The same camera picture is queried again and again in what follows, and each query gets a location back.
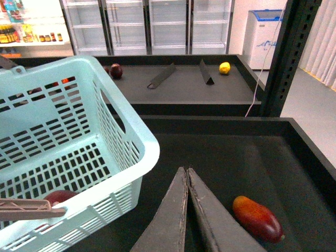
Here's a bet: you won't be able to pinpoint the black near display tray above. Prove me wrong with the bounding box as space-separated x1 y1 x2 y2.
65 114 336 252

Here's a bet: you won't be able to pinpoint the black triangular divider right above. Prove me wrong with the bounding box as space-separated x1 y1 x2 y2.
199 59 214 86

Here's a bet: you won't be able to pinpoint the white hanging cable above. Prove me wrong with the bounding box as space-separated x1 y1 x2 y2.
244 2 287 118

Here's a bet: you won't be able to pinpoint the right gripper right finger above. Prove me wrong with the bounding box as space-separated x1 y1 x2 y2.
187 168 265 251

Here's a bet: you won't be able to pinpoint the black divider plate left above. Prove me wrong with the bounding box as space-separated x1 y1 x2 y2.
147 63 176 89

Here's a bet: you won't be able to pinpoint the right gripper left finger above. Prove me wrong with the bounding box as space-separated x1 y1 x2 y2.
131 167 188 251

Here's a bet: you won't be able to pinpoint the yellow lemon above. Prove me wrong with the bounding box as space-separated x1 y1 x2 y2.
219 62 231 75

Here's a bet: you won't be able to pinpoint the glass door refrigerators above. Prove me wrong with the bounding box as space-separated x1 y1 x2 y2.
60 0 234 56

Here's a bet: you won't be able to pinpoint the light blue plastic basket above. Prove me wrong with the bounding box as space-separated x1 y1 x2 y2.
0 55 161 252

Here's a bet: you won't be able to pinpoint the white chest freezer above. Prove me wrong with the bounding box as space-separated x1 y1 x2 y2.
243 9 283 70

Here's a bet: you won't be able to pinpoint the dark red apple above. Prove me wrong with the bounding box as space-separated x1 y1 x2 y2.
110 63 123 79
44 190 78 206

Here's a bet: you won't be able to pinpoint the black metal shelf post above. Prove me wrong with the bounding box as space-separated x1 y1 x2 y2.
259 0 322 117

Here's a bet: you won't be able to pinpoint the black far display tray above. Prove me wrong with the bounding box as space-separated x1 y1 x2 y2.
10 54 266 117

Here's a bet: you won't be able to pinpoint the red orange mango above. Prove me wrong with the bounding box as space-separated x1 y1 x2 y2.
232 196 285 243

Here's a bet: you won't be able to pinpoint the grocery shelf with bottles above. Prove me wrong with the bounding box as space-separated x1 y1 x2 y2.
1 1 74 58

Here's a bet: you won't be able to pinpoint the black display tray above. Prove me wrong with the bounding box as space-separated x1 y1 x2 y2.
65 114 336 252
10 54 266 117

